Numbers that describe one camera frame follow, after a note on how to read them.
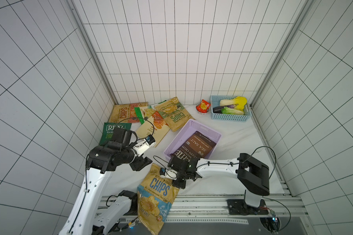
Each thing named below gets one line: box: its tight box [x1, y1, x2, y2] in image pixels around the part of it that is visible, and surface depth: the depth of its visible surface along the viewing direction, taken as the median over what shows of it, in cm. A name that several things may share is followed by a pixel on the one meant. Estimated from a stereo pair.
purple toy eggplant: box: [212, 103, 239, 114], surface depth 112 cm
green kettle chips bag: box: [154, 96, 196, 132], surface depth 116 cm
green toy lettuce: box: [221, 106, 245, 116], surface depth 109 cm
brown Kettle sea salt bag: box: [170, 130, 217, 162], surface depth 94 cm
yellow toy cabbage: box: [219, 95, 248, 111], surface depth 113 cm
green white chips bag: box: [134, 100, 167, 125], surface depth 116 cm
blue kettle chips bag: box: [136, 163, 180, 235], surface depth 75 cm
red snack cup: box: [195, 99, 211, 115], surface depth 113 cm
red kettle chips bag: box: [108, 101, 149, 123], surface depth 116 cm
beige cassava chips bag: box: [135, 110, 171, 148], surface depth 106 cm
